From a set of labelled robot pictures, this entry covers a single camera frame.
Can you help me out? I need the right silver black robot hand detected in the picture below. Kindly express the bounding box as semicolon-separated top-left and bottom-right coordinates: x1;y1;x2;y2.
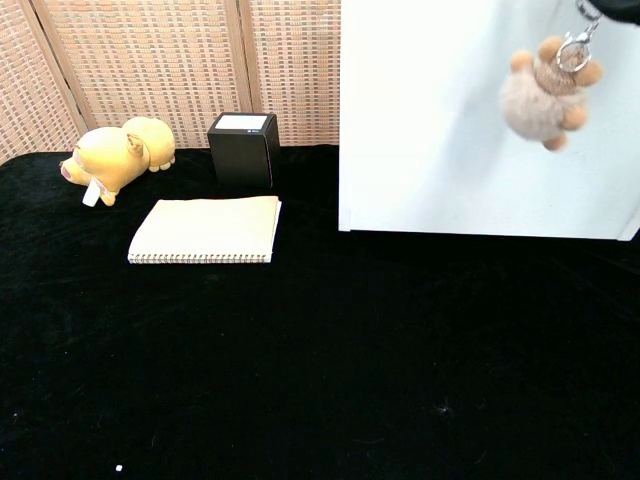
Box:
574;0;640;25

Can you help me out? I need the fluffy plush sheep keychain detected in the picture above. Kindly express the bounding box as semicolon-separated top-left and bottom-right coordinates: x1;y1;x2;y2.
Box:
498;18;605;152

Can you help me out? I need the black box with white label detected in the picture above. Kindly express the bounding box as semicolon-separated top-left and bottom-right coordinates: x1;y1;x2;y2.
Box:
207;112;281;190

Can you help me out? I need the beige spiral notebook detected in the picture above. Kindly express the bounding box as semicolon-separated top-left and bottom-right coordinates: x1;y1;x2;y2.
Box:
127;195;283;266

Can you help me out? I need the woven wooden folding screen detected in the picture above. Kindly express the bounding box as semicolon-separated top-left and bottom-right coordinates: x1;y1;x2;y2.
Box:
0;0;343;166

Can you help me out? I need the black velvet tablecloth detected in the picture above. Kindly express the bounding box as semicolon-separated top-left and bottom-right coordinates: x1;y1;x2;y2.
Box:
0;144;640;480

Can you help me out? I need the yellow plush animal toy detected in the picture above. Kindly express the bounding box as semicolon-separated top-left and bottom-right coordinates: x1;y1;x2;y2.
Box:
59;116;177;208

